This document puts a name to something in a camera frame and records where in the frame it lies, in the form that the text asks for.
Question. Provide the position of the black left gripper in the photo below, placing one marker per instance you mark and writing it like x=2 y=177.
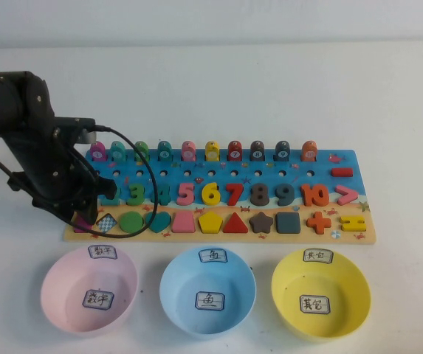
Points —
x=48 y=169

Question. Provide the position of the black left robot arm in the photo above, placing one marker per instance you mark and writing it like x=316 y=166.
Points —
x=8 y=96

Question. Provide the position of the teal number two piece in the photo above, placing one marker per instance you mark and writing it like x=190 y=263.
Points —
x=111 y=202

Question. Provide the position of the magenta rectangle piece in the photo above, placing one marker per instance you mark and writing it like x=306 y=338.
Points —
x=80 y=226

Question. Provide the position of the green circle piece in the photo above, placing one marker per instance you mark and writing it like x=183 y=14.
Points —
x=131 y=222

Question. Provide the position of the green number three piece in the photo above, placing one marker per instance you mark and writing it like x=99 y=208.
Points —
x=137 y=194

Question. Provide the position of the teal heart piece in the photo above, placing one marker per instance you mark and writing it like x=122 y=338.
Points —
x=159 y=221

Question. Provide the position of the teal-green number four piece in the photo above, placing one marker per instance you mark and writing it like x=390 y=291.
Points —
x=164 y=195

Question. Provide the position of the pink plastic bowl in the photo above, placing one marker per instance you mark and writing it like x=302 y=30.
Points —
x=119 y=276

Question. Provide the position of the pink number five piece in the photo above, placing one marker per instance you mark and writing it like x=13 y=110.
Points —
x=185 y=194

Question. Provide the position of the pink trapezoid piece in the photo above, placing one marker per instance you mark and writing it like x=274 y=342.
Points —
x=183 y=222

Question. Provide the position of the yellow number six piece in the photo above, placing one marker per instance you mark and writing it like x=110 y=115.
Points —
x=206 y=195

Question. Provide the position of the yellow pentagon piece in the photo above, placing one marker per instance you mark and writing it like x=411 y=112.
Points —
x=210 y=223

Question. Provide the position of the blue plastic bowl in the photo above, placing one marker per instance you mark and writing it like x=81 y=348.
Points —
x=181 y=280

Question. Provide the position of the wooden beach puzzle board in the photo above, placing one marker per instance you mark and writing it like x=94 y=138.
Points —
x=222 y=173

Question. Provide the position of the red number seven piece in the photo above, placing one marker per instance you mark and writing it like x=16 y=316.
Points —
x=235 y=193

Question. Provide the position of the red triangle piece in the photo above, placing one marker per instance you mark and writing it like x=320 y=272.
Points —
x=235 y=225

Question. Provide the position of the brown number eight piece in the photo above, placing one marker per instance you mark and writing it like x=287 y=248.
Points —
x=261 y=194

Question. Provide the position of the brown star piece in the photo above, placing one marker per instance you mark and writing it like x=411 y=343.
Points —
x=261 y=222

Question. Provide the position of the dark grey square piece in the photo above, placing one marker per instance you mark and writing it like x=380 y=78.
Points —
x=287 y=223

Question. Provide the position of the dark grey number nine piece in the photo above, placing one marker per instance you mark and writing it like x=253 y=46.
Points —
x=291 y=193

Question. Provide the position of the orange number ten piece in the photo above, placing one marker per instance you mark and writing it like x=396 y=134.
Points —
x=307 y=194

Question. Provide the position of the orange plus sign piece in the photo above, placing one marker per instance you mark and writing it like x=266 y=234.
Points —
x=318 y=222

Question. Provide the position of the red minus sign piece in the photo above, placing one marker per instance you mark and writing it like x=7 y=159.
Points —
x=342 y=172

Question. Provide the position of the pink greater-than sign piece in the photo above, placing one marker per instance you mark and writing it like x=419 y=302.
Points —
x=352 y=194

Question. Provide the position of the yellow equals sign piece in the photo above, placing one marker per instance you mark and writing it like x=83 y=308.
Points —
x=352 y=223

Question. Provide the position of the yellow plastic bowl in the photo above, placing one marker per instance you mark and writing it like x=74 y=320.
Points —
x=344 y=280

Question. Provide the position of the magenta fish peg one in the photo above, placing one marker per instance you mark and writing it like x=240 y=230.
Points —
x=97 y=152

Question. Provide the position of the white label reading 数字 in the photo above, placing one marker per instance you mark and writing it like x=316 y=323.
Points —
x=102 y=252
x=98 y=298

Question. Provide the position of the teal fish peg two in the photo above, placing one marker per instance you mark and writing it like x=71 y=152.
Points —
x=117 y=150

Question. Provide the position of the green fish peg three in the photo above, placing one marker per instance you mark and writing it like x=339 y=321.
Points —
x=141 y=151

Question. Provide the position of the teal-green fish peg four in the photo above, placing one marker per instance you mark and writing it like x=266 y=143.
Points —
x=164 y=150

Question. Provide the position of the pink fish peg five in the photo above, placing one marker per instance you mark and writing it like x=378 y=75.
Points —
x=188 y=150

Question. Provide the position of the yellow fish peg six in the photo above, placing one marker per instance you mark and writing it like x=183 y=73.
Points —
x=212 y=151

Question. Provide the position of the white label reading 鱼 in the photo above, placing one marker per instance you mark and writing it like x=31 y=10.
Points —
x=213 y=255
x=210 y=299

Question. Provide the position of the red fish peg seven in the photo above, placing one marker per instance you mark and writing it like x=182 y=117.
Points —
x=234 y=150

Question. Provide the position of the brown fish peg eight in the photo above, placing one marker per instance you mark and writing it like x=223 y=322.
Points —
x=257 y=150

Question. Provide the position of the dark grey fish peg nine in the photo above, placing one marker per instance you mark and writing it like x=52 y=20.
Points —
x=282 y=150

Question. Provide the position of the orange fish peg ten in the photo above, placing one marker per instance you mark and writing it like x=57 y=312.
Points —
x=309 y=150

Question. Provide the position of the white label reading 其它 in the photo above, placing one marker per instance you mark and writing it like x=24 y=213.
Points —
x=314 y=304
x=318 y=255

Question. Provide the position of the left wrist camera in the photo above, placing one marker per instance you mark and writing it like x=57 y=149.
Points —
x=78 y=129

